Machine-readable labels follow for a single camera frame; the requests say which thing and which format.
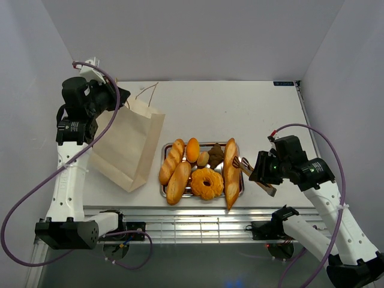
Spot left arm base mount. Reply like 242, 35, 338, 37
101, 222, 146, 260

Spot brown chocolate croissant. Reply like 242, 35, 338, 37
208, 143, 224, 169

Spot metal tongs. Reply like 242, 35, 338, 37
232, 156, 277, 197

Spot short loaf front left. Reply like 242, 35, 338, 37
166, 161, 191, 205

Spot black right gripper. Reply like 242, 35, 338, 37
248, 151, 289, 185

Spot aluminium frame rail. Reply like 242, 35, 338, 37
34, 206, 361, 245

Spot beige paper bag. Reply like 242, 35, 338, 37
89, 95, 165, 193

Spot metal tray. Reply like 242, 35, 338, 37
160, 141, 245, 198

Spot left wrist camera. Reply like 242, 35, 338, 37
73, 56, 109, 84

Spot blue label right corner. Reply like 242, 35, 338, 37
273, 81, 295, 86

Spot twisted loaf back left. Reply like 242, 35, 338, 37
158, 139, 185, 185

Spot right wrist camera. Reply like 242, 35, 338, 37
268, 130, 278, 143

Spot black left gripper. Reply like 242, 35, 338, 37
86, 76, 131, 118

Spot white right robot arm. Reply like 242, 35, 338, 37
249, 136, 383, 287

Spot orange oval bun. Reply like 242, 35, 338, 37
186, 137, 200, 163

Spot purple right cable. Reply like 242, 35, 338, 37
274, 123, 346, 288

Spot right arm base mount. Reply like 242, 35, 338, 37
245, 221, 295, 262

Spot long baguette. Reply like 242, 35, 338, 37
223, 138, 240, 211

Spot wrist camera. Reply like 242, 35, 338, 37
73, 56, 109, 84
268, 130, 278, 143

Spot small round bun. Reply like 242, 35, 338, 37
196, 151, 209, 167

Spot ring shaped bread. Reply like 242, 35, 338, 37
190, 168, 224, 200

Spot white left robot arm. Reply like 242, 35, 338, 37
35, 77, 130, 250

